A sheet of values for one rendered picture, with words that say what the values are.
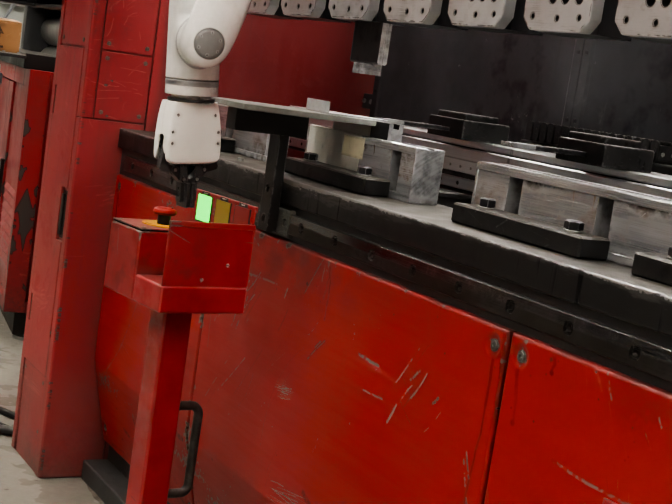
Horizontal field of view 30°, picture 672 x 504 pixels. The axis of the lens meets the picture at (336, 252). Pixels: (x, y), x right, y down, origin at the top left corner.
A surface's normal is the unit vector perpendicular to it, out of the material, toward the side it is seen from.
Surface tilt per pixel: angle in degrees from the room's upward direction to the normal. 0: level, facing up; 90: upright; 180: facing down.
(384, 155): 90
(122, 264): 90
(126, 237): 90
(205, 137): 92
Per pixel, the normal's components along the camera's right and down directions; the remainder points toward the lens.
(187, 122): 0.51, 0.20
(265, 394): -0.86, -0.06
